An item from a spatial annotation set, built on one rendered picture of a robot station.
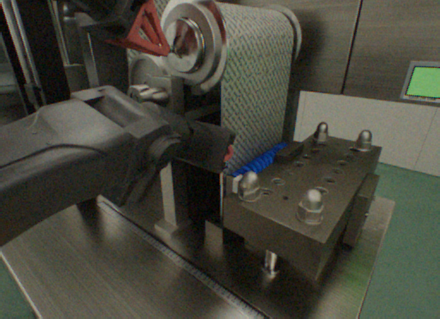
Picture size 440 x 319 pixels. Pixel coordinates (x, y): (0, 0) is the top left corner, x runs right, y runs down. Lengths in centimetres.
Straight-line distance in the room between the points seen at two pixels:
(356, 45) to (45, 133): 59
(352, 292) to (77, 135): 45
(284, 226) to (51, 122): 30
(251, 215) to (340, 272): 20
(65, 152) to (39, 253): 44
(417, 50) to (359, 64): 10
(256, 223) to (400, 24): 46
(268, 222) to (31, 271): 41
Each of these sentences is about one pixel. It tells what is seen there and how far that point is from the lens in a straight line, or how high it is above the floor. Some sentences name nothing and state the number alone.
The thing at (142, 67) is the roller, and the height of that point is 121.
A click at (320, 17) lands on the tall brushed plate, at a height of 130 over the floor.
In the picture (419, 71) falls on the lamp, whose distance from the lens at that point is 63.
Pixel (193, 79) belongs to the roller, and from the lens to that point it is 43.
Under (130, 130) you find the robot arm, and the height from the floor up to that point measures 120.
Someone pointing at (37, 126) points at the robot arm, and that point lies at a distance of 20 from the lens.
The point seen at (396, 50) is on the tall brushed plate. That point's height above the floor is 124.
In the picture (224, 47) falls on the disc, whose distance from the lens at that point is 39.
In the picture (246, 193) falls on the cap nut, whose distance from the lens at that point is 40.
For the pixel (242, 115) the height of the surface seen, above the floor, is 114.
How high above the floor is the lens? 127
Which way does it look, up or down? 26 degrees down
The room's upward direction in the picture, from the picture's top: straight up
